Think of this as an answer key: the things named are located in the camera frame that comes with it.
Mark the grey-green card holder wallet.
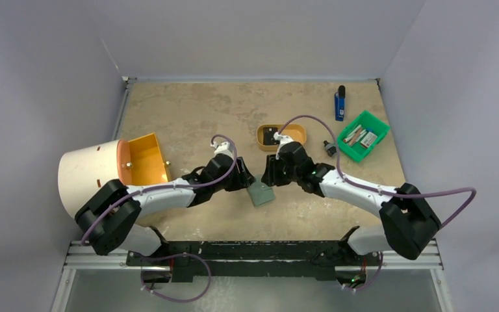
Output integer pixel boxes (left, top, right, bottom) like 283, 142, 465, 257
246, 175, 275, 207

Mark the black credit card stack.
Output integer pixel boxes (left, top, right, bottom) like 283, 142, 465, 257
262, 127, 279, 146

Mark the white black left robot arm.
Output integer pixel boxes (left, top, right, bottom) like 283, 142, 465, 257
67, 153, 255, 266

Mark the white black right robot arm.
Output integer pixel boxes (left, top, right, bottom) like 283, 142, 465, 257
261, 142, 441, 265

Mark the tan oval tray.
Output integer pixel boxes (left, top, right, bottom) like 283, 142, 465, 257
256, 123, 307, 151

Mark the small black binder clip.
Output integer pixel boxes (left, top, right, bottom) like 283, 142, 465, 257
323, 140, 337, 157

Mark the green plastic bin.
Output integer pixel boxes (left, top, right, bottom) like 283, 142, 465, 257
337, 110, 390, 163

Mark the orange pencil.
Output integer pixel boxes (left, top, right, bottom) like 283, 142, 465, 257
346, 127, 363, 146

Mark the white red staple box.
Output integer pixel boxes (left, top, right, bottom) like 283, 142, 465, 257
359, 131, 377, 149

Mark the yellow drawer box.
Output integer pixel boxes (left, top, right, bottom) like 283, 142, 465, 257
129, 133, 171, 186

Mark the white cylinder container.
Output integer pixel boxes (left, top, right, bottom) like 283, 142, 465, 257
58, 139, 132, 218

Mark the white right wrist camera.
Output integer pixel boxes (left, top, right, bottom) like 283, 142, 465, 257
273, 132, 294, 148

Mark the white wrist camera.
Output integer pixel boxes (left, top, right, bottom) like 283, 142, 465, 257
273, 132, 294, 148
212, 141, 236, 159

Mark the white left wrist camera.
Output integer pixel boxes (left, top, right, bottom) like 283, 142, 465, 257
212, 141, 236, 159

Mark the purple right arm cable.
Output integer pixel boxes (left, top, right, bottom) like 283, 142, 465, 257
277, 114, 477, 294

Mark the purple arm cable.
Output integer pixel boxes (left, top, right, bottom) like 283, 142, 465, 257
79, 134, 238, 304
277, 114, 477, 294

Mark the black aluminium base frame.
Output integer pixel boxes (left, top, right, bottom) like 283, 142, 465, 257
62, 226, 444, 285

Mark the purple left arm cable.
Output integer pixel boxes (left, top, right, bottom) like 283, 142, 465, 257
79, 134, 238, 304

